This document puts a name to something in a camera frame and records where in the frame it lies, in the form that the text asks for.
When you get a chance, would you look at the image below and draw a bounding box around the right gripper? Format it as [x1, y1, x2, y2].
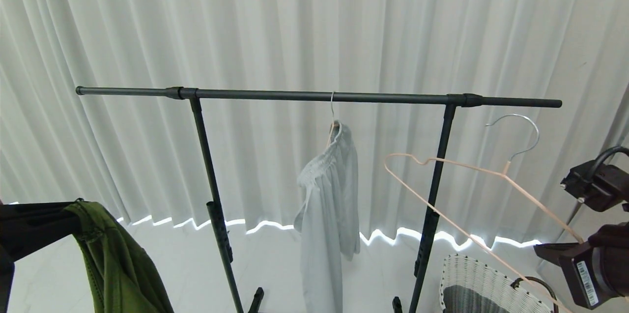
[534, 222, 629, 310]

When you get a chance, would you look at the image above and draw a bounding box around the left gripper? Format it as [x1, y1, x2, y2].
[0, 202, 82, 313]

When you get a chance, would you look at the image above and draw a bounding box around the green garment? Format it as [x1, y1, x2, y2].
[64, 199, 175, 313]

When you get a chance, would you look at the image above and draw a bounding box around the pink clothes hanger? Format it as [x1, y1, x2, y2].
[384, 114, 586, 313]
[325, 92, 342, 149]

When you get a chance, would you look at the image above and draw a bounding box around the white laundry basket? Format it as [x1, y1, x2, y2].
[439, 254, 561, 313]

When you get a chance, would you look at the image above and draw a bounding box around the black clothes rack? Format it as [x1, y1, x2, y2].
[75, 86, 563, 313]

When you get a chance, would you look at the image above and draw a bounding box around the white curtain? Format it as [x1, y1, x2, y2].
[0, 0, 629, 250]

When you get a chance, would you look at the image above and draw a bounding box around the black cable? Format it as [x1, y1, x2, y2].
[585, 146, 629, 181]

